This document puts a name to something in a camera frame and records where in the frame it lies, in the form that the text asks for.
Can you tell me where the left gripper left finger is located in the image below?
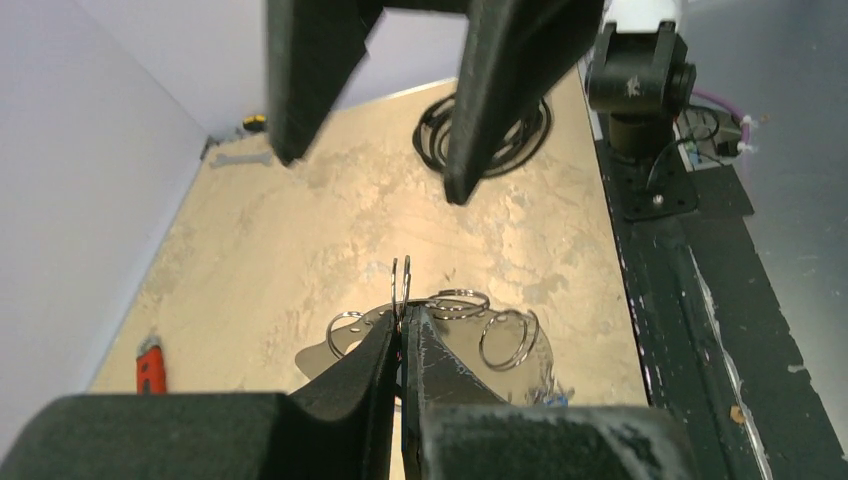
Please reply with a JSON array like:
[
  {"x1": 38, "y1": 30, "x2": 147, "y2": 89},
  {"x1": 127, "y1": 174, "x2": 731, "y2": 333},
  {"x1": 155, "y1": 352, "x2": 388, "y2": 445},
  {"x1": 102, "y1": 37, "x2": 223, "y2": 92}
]
[{"x1": 1, "y1": 314, "x2": 400, "y2": 479}]

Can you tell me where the silver open end wrench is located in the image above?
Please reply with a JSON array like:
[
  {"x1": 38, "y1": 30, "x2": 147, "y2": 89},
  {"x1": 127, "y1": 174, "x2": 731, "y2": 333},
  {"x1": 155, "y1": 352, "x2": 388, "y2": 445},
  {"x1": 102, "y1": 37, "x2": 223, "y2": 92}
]
[{"x1": 210, "y1": 151, "x2": 274, "y2": 169}]

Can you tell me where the black cable bundle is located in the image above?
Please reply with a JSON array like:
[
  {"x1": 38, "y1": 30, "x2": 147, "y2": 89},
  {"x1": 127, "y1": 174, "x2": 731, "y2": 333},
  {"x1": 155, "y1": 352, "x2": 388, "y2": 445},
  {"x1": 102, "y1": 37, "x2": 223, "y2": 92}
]
[{"x1": 411, "y1": 92, "x2": 554, "y2": 180}]

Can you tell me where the red handled adjustable wrench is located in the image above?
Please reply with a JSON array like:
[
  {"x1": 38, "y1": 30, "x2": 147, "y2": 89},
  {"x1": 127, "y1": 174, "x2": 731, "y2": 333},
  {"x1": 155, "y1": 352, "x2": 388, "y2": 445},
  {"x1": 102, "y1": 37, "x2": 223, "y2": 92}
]
[{"x1": 135, "y1": 334, "x2": 167, "y2": 395}]

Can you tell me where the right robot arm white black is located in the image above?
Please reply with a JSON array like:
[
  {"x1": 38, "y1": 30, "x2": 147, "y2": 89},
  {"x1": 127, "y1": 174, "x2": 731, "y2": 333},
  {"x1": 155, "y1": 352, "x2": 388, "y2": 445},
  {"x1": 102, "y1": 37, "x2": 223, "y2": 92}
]
[{"x1": 266, "y1": 1, "x2": 696, "y2": 205}]

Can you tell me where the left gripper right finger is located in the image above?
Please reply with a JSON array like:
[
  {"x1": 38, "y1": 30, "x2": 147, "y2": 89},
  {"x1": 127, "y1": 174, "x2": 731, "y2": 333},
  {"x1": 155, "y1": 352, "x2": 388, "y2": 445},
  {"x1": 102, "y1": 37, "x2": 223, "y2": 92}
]
[{"x1": 402, "y1": 307, "x2": 699, "y2": 479}]

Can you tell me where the yellow black screwdriver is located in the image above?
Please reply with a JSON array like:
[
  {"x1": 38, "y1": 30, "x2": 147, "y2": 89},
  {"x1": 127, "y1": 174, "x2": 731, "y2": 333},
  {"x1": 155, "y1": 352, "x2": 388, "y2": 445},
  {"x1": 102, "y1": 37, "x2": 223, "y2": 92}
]
[{"x1": 242, "y1": 115, "x2": 267, "y2": 133}]

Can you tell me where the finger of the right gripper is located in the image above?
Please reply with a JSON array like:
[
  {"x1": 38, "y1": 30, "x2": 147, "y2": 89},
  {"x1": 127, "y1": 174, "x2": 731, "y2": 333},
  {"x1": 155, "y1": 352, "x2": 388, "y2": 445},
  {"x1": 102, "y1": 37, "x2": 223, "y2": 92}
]
[
  {"x1": 266, "y1": 0, "x2": 383, "y2": 166},
  {"x1": 443, "y1": 0, "x2": 604, "y2": 205}
]

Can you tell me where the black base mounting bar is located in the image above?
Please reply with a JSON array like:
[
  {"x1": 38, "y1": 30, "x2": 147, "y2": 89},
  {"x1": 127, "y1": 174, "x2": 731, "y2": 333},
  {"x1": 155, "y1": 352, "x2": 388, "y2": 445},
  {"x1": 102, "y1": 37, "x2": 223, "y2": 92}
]
[{"x1": 594, "y1": 139, "x2": 847, "y2": 479}]

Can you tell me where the large white keyring with keys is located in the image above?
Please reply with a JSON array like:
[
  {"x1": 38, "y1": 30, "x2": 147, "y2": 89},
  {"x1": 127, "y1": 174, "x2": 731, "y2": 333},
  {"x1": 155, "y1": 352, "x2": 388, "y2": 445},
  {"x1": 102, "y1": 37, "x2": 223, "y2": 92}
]
[{"x1": 289, "y1": 259, "x2": 573, "y2": 420}]

